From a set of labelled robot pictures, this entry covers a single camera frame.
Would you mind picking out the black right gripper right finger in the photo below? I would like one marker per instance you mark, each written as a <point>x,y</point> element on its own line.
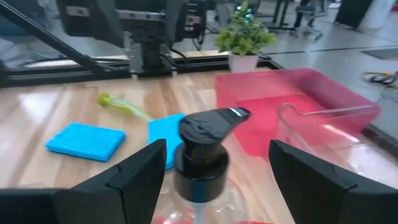
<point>317,193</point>

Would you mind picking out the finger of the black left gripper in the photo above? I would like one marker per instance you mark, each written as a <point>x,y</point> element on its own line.
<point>113,34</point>
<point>175,31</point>

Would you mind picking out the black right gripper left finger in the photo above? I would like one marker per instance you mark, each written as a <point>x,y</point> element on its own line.
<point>130,193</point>

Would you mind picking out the blue sponge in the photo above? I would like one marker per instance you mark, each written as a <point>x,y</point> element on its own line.
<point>163,133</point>
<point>85,141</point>

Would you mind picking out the yellow-green dish brush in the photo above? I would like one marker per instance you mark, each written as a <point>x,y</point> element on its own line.
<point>124,106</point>

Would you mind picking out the clear pump bottle black top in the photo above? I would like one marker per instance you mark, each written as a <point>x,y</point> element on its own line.
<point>202,174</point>

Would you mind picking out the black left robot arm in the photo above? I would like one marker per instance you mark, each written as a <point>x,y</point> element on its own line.
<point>150,59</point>

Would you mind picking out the narrow clear plastic bin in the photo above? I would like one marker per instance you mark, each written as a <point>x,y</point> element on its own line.
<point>311,140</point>

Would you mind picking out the green potted plant white pot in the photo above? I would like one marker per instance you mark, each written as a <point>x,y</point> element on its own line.
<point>244,40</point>

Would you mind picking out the red plastic bin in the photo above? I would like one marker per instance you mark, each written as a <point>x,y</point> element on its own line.
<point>264,124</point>

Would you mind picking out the office chair wheeled base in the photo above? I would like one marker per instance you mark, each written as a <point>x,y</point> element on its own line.
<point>308,21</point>

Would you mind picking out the gray floor mat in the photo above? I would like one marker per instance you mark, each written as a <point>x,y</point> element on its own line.
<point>381,53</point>

